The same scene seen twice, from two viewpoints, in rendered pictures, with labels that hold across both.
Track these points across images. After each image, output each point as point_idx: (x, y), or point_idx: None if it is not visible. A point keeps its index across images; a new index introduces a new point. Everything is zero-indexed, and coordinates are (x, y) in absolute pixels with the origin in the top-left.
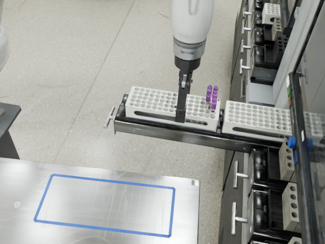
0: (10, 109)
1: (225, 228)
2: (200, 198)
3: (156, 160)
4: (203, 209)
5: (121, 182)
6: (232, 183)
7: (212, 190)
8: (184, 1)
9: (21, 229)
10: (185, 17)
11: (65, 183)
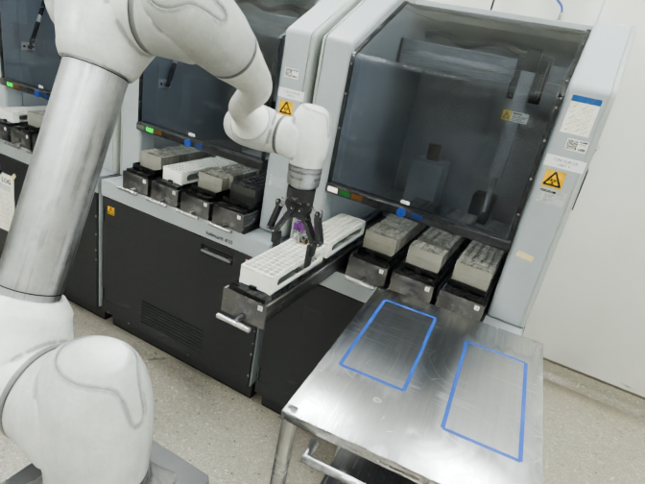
0: None
1: None
2: (229, 422)
3: None
4: (246, 425)
5: (368, 323)
6: (298, 336)
7: (225, 406)
8: (324, 125)
9: (413, 402)
10: (324, 141)
11: (357, 358)
